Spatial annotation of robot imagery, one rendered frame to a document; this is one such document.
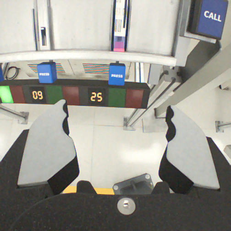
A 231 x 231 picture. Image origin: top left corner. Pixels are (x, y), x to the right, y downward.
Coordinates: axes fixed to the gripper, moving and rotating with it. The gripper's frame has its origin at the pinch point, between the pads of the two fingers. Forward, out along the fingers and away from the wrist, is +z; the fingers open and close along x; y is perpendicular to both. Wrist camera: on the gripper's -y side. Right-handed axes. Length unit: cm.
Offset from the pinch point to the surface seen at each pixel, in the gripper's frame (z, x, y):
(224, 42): 91, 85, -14
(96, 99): 10.9, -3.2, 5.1
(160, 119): 64, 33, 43
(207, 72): 28.9, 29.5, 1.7
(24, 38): 10.0, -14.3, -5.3
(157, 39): 10.0, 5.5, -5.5
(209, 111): 71, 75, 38
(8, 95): 10.9, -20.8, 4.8
